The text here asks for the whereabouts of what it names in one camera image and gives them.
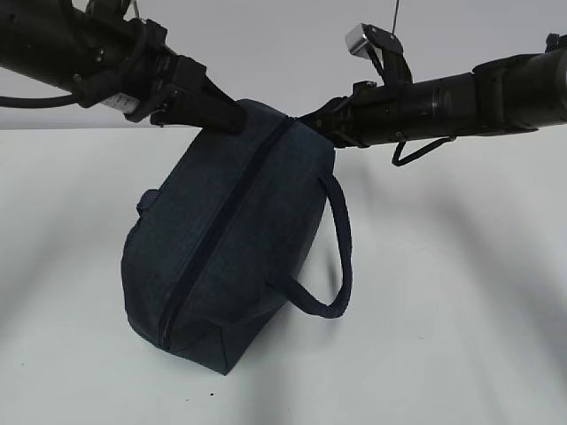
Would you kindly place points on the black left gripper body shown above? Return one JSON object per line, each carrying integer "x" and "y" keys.
{"x": 132, "y": 70}

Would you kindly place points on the dark blue zippered lunch bag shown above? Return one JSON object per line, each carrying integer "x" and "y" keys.
{"x": 217, "y": 249}

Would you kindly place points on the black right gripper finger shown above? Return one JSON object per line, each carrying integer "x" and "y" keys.
{"x": 326, "y": 120}

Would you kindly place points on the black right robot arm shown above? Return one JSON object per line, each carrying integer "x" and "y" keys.
{"x": 507, "y": 96}

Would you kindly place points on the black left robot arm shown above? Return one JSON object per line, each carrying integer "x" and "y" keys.
{"x": 37, "y": 42}

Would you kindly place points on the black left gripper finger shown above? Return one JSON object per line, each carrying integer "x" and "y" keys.
{"x": 206, "y": 107}

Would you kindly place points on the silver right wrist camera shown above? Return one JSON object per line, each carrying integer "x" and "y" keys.
{"x": 357, "y": 42}

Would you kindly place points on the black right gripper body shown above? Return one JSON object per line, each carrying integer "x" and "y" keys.
{"x": 373, "y": 115}

